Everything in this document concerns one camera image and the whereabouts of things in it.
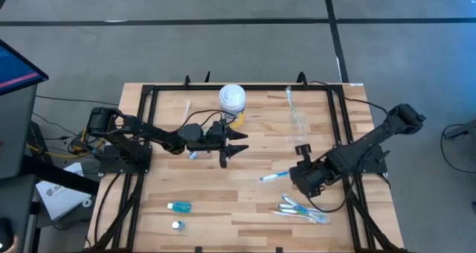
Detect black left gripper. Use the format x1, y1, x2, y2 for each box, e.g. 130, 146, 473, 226
202, 118, 249, 169

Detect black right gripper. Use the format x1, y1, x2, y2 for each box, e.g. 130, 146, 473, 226
289, 144, 335, 199

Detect teal toothbrush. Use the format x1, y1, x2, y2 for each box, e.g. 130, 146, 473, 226
310, 211, 331, 225

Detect blue mouthwash bottle white cap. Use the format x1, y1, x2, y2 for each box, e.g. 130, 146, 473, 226
166, 201, 193, 214

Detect yellow white Lysol wipes canister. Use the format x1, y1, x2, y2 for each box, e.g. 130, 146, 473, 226
218, 83, 247, 129

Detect grey stand foot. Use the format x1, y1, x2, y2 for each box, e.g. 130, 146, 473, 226
443, 118, 476, 141

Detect black desk beam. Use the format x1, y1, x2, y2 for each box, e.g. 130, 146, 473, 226
22, 154, 100, 195

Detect white paper booklet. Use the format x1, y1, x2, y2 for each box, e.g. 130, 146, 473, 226
35, 161, 92, 221

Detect grey cabinet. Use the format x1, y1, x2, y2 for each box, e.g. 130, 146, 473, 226
0, 82, 39, 179

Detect blue screen monitor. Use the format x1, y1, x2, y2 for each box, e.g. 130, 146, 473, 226
0, 39, 50, 97

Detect black mouse blue glow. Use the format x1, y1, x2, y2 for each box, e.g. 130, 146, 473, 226
0, 217, 16, 252

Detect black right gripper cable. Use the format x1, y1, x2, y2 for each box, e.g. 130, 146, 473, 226
306, 170, 364, 214

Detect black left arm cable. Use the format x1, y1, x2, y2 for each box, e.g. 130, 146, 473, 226
184, 109, 239, 131

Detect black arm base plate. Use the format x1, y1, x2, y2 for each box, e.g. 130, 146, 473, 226
334, 154, 388, 175
98, 144, 153, 175

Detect black metal table frame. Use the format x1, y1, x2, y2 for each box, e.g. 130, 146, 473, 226
87, 72, 410, 253

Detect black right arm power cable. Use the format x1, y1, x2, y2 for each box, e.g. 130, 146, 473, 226
309, 80, 391, 120

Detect black floor cable loop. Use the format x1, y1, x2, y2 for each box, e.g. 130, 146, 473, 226
440, 123, 476, 174

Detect thin black floor cable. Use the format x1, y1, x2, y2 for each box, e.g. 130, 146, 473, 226
35, 95, 120, 107

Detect yellow cable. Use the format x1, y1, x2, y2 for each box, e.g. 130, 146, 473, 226
26, 144, 101, 160

